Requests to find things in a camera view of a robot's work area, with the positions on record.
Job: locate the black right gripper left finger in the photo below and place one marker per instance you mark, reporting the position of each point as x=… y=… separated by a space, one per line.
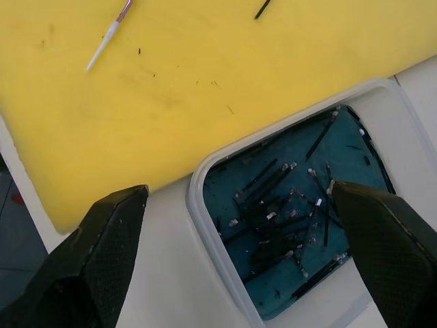
x=85 y=266

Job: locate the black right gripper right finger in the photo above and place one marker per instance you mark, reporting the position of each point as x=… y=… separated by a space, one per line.
x=389 y=253

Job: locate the black match stick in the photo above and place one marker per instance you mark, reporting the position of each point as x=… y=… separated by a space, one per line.
x=262 y=9

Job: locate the burnt black match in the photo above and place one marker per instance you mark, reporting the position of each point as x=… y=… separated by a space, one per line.
x=259 y=176
x=321 y=138
x=326 y=232
x=315 y=278

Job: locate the teal container liner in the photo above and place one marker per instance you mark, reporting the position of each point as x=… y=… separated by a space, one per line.
x=345 y=150

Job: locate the clear plastic container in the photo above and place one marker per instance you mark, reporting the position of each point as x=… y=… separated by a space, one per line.
x=201 y=222

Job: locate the yellow foam mat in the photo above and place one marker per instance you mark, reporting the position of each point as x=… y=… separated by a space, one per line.
x=205 y=85

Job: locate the pale pink twisted candle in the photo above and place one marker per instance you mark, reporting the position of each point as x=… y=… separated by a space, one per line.
x=109 y=34

